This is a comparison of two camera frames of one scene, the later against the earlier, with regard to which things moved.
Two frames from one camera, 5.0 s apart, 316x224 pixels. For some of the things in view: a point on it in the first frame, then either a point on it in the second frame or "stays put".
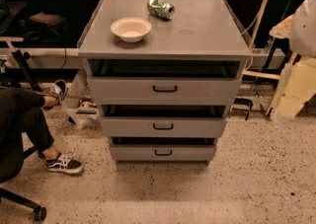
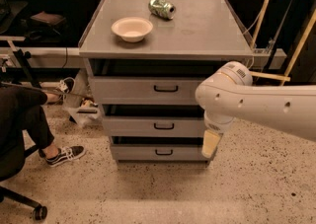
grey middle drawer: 159,120 stays put
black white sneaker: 62,164 → 66,154
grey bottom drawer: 160,149 stays put
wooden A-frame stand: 254,42 stays put
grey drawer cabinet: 163,67 stays put
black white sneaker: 59,90 → 66,86
